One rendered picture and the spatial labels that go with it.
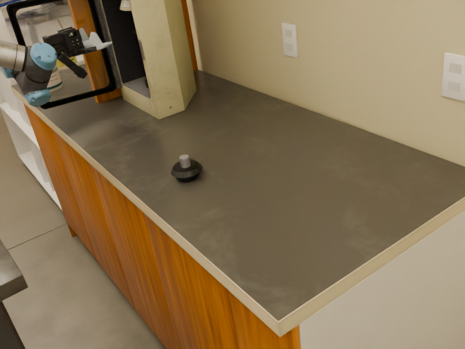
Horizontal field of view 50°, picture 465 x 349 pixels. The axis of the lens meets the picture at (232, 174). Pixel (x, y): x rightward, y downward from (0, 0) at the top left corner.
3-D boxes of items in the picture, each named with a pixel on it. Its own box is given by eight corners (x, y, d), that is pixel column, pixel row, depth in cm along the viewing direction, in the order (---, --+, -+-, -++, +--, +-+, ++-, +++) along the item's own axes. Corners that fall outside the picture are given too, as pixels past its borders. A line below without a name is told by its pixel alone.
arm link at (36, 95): (34, 91, 152) (17, 61, 153) (27, 111, 160) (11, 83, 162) (57, 86, 157) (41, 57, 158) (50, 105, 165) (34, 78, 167)
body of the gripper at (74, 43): (81, 28, 166) (46, 39, 161) (88, 53, 170) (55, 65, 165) (73, 25, 172) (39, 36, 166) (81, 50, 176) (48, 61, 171)
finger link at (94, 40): (105, 30, 165) (79, 35, 166) (111, 48, 168) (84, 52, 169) (107, 28, 167) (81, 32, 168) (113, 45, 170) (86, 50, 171)
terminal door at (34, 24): (117, 90, 203) (90, -13, 183) (41, 110, 194) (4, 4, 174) (117, 89, 204) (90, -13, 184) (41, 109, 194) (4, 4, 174)
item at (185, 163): (193, 165, 150) (189, 145, 146) (210, 176, 143) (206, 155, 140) (166, 176, 146) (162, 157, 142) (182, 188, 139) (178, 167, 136)
